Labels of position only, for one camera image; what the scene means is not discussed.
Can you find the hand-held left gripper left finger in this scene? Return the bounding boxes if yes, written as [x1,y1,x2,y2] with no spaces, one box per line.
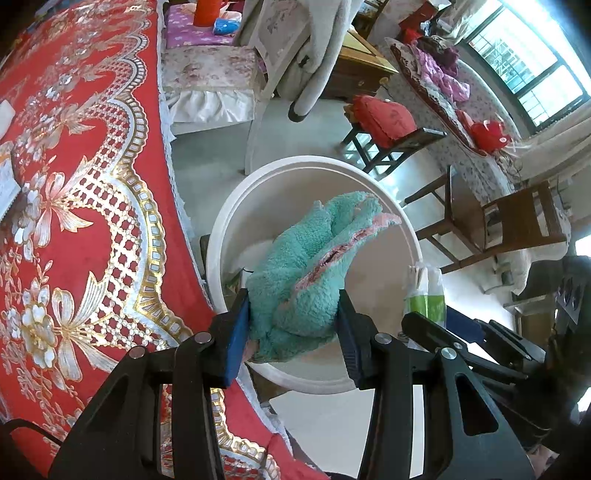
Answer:
[48,288,251,480]

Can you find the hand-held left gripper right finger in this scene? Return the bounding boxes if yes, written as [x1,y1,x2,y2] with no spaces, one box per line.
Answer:
[338,289,537,480]

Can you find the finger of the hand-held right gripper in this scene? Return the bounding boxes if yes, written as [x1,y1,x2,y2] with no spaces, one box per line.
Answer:
[444,305,546,366]
[401,311,528,382]

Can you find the green white plastic packet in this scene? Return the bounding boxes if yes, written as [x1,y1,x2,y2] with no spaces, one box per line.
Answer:
[403,261,448,329]

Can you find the white plastic bucket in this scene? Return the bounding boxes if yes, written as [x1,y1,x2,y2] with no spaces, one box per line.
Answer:
[205,156,424,396]

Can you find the teal fleece cloth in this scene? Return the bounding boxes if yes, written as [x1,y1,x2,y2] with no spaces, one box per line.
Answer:
[245,189,403,363]

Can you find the brown wooden chair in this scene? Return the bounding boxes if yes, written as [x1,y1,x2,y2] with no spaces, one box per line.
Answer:
[403,164,570,274]

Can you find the red gold patterned tablecloth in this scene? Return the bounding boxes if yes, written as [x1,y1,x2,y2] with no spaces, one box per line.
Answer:
[0,0,334,480]

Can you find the floral covered sofa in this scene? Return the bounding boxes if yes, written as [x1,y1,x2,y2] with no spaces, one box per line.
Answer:
[390,37,574,296]

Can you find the dark wooden chair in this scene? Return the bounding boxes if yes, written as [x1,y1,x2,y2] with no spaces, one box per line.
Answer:
[341,124,449,182]

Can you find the red bag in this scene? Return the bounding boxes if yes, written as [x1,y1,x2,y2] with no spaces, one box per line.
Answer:
[470,119,509,154]

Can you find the red cushion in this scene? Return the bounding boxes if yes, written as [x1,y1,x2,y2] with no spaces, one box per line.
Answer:
[353,94,417,149]

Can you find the pink clothing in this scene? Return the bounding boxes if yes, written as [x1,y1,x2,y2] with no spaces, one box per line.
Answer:
[410,44,472,103]

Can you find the beige floral seat cushion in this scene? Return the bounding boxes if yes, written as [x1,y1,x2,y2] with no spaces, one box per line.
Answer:
[161,45,260,136]

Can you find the wooden cabinet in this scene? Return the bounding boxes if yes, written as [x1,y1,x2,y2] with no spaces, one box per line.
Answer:
[331,25,400,101]

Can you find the window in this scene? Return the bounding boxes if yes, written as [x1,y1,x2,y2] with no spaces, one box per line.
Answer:
[465,0,590,136]

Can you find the purple floral cushion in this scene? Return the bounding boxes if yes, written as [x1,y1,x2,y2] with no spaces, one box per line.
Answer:
[165,6,241,50]

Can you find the white chair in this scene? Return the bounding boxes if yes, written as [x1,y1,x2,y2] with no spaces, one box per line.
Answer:
[233,0,315,175]

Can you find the blue white tissue pack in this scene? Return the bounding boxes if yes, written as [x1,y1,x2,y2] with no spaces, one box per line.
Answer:
[213,13,242,35]

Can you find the small white container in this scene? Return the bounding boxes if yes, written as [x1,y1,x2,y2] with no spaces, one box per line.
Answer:
[0,99,16,138]

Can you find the red thermos jug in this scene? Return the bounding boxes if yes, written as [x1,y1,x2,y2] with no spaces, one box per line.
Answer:
[193,0,223,28]

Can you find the black cable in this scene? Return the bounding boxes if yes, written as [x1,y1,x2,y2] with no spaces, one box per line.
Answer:
[0,417,64,447]

